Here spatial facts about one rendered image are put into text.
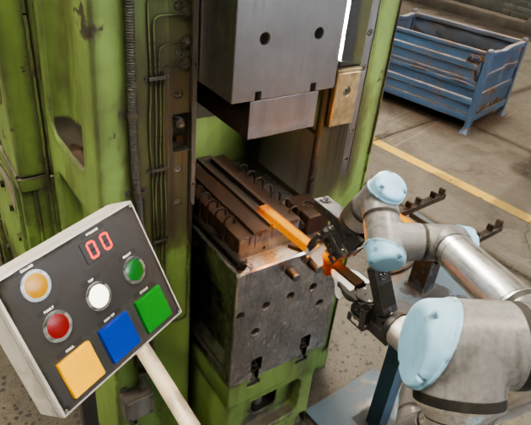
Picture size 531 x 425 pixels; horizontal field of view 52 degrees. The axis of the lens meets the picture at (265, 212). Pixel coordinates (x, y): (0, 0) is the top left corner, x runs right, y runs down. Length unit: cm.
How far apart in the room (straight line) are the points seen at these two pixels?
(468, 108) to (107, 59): 408
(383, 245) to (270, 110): 44
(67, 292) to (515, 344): 75
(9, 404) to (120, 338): 131
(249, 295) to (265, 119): 49
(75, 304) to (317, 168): 90
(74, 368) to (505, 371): 72
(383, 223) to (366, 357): 154
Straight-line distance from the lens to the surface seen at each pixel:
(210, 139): 186
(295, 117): 136
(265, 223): 150
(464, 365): 72
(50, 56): 161
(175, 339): 178
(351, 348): 259
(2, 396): 245
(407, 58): 520
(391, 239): 108
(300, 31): 128
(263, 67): 125
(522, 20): 930
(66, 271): 109
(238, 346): 163
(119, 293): 115
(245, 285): 147
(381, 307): 123
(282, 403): 213
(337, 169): 177
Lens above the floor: 183
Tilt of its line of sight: 33 degrees down
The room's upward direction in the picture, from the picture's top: 6 degrees clockwise
